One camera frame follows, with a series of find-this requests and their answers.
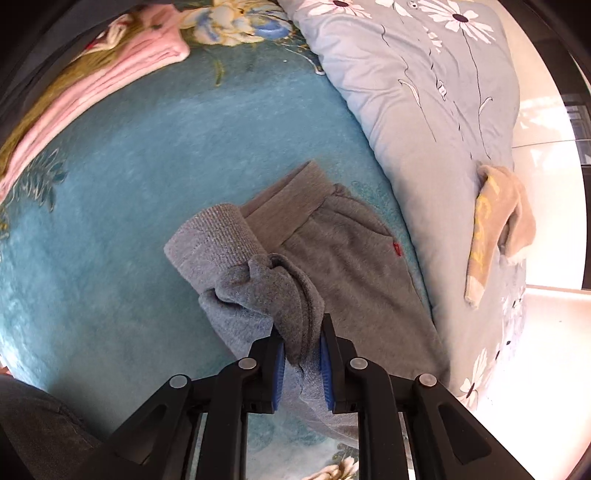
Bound teal floral blanket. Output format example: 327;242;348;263
0;0;439;480

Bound beige sweater yellow print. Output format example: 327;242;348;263
464;164;536;309

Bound blue floral quilt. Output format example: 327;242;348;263
277;0;527;409

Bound grey pants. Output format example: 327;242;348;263
164;161;451;455

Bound person's dark clothing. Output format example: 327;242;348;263
0;374;105;480

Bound pink printed cloth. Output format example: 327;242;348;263
0;13;191;204

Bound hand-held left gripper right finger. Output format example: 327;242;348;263
320;314;536;480

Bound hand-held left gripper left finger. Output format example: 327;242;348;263
78;330;284;480

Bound glossy white black wardrobe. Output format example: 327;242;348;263
475;0;591;462

